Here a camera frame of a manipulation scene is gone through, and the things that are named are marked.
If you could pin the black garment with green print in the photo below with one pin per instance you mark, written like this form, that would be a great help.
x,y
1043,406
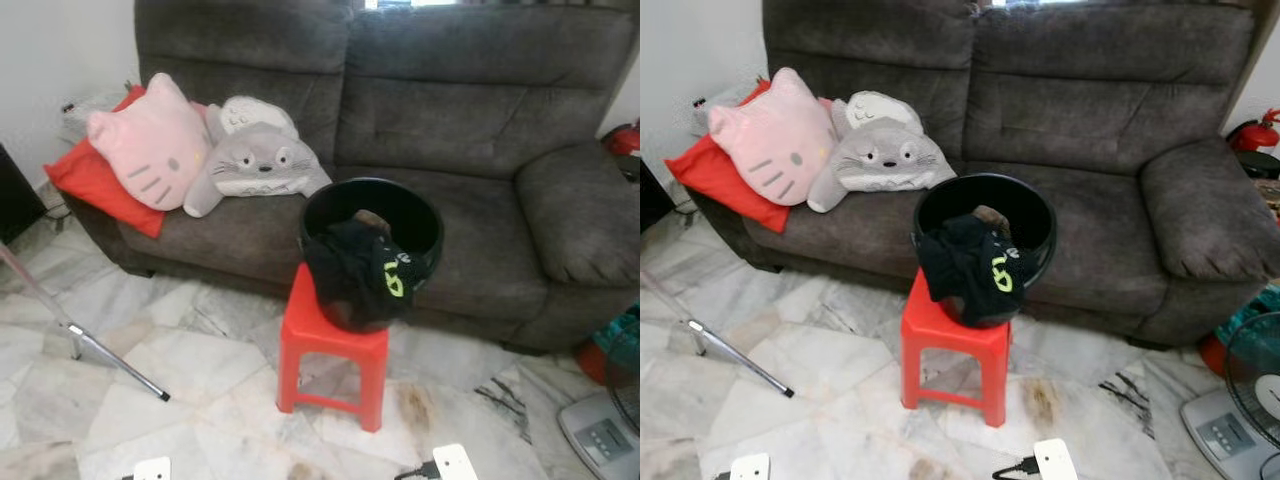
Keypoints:
x,y
960,270
345,275

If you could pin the red cushion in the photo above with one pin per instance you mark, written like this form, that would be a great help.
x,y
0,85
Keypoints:
x,y
95,190
715,185

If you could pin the red fire extinguisher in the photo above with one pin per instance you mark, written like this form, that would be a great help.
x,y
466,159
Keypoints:
x,y
1255,135
622,140

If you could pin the red rounded plastic object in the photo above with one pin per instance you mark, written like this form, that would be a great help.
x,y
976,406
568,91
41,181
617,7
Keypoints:
x,y
590,362
1213,355

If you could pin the light grey fabric bundle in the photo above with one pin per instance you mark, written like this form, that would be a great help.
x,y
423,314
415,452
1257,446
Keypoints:
x,y
90,115
715,115

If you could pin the chrome clothes rack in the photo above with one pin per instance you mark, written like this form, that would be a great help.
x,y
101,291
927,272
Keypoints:
x,y
120,363
745,362

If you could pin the pink cat face cushion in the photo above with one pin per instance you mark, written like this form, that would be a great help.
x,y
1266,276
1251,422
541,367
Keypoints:
x,y
770,145
150,150

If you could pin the grey floor fan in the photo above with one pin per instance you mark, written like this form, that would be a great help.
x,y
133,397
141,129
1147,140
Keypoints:
x,y
600,440
1225,435

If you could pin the dark grey fabric sofa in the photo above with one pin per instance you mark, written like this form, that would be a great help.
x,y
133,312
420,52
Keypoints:
x,y
450,120
1080,120

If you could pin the black plastic bucket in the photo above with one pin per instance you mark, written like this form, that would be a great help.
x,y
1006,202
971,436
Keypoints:
x,y
410,215
1025,210

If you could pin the grey Totoro plush cushion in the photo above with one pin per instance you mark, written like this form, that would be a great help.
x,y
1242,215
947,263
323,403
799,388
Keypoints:
x,y
255,165
880,160

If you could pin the brown cloth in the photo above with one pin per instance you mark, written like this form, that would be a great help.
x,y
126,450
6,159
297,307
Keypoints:
x,y
372,220
990,216

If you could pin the pale grey sleeping plush cushion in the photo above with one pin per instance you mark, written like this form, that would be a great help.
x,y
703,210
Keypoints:
x,y
880,108
255,112

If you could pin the red plastic stool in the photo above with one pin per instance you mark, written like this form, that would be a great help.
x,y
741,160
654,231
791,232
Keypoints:
x,y
945,335
325,335

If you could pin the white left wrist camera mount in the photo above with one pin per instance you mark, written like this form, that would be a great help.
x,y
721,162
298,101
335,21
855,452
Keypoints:
x,y
152,470
750,468

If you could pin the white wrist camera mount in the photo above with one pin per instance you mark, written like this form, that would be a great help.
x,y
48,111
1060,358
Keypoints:
x,y
455,465
152,470
750,468
1055,460

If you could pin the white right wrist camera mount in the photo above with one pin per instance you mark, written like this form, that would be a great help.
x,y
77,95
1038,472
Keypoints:
x,y
455,465
1055,460

